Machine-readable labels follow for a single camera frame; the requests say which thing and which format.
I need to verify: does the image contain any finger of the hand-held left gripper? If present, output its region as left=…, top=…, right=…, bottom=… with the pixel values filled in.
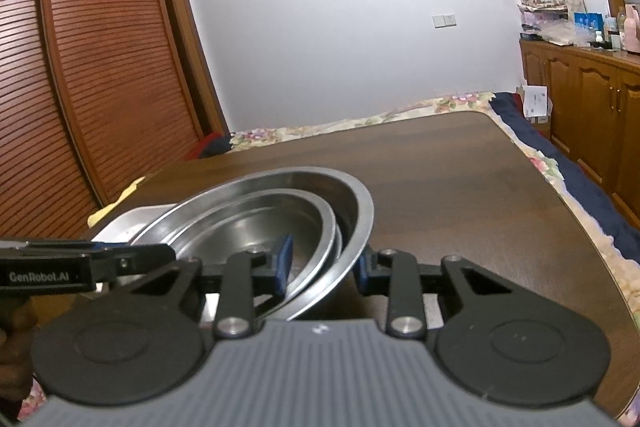
left=92, top=243, right=179, bottom=283
left=0, top=238, right=131, bottom=254

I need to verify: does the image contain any wooden sideboard cabinet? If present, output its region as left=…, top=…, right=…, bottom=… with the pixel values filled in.
left=519, top=38, right=640, bottom=228

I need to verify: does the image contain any wooden louvered wardrobe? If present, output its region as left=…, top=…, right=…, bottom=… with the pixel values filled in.
left=0, top=0, right=231, bottom=240

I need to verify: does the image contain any clear plastic bag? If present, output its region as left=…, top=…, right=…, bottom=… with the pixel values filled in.
left=542, top=23, right=591, bottom=46

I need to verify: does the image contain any person's left hand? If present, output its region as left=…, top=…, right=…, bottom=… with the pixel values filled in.
left=0, top=294, right=43, bottom=403

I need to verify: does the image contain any pink thermos bottle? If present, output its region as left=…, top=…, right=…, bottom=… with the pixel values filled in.
left=622, top=4, right=640, bottom=54

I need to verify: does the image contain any red cloth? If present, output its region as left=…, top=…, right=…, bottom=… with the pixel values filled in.
left=182, top=132, right=233, bottom=160

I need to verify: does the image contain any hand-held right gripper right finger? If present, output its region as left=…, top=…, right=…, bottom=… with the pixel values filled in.
left=352, top=245, right=514, bottom=340

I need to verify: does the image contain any large steel bowl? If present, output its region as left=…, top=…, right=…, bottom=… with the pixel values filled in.
left=127, top=167, right=375, bottom=323

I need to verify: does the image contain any yellow cloth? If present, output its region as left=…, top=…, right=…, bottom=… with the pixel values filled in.
left=87, top=177, right=146, bottom=228

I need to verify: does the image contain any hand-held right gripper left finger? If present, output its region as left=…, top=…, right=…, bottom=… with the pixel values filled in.
left=111, top=234, right=295, bottom=341

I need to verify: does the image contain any white floral square plate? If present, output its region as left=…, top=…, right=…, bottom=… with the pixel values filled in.
left=90, top=204, right=177, bottom=244

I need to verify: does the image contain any blue box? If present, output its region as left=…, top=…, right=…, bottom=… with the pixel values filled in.
left=574, top=12, right=603, bottom=32

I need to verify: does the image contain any white paper box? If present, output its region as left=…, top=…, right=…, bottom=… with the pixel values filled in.
left=517, top=84, right=551, bottom=122

